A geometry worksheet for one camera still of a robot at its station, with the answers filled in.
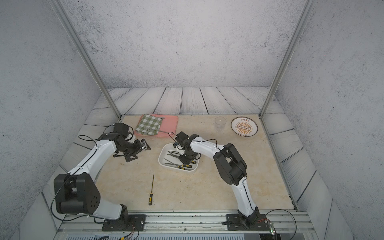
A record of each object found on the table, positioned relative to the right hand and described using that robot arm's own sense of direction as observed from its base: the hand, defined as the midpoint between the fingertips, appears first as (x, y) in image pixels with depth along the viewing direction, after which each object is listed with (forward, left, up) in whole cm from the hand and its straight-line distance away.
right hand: (186, 161), depth 93 cm
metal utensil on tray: (+26, +20, -3) cm, 33 cm away
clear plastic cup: (+31, -23, +2) cm, 38 cm away
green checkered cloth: (+31, +31, -1) cm, 44 cm away
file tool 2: (+5, +9, -2) cm, 11 cm away
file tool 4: (-3, +3, -1) cm, 4 cm away
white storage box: (+5, +12, -2) cm, 13 cm away
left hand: (+1, +22, +11) cm, 24 cm away
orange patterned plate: (+31, -42, -3) cm, 52 cm away
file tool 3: (-3, +1, 0) cm, 3 cm away
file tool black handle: (+6, +9, -2) cm, 11 cm away
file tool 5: (0, -4, -1) cm, 4 cm away
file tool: (-18, +19, -2) cm, 26 cm away
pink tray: (+30, +16, -3) cm, 34 cm away
